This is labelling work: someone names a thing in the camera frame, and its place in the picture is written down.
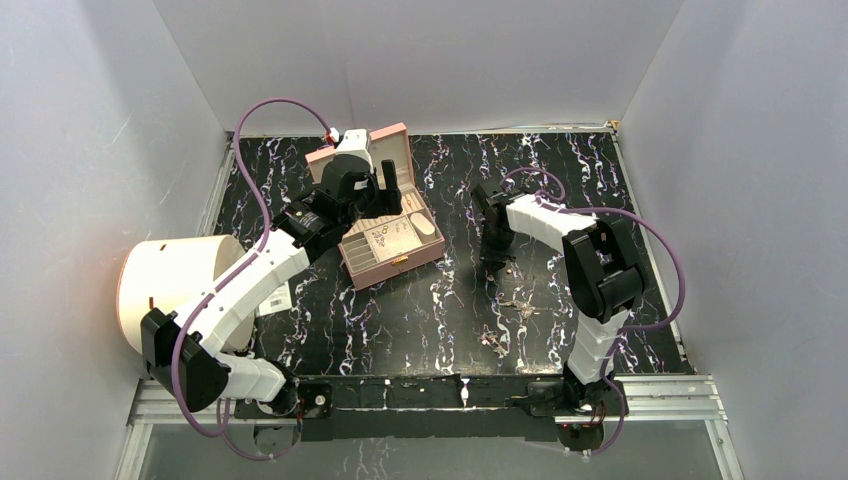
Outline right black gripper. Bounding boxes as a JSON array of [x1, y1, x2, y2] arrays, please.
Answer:
[[479, 220, 517, 274]]

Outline pink jewelry box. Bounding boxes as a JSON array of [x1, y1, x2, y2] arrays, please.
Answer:
[[306, 123, 445, 290]]

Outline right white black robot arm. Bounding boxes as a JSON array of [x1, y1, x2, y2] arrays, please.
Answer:
[[472, 180, 647, 414]]

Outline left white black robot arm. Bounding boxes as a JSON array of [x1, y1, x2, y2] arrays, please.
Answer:
[[140, 153, 402, 416]]

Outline gold pendant jewelry cluster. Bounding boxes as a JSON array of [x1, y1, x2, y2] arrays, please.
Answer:
[[479, 331, 510, 358]]

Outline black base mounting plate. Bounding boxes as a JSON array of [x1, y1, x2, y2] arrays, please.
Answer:
[[235, 373, 629, 452]]

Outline white cylindrical bucket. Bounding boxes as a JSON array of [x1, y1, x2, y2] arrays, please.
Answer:
[[116, 235, 246, 352]]

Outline tangled gold necklace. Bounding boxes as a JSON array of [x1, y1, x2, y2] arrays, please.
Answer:
[[498, 296, 549, 321]]

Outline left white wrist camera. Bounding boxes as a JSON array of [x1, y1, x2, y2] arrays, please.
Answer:
[[331, 129, 374, 172]]

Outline aluminium frame rail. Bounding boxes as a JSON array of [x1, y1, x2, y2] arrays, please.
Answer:
[[115, 373, 744, 479]]

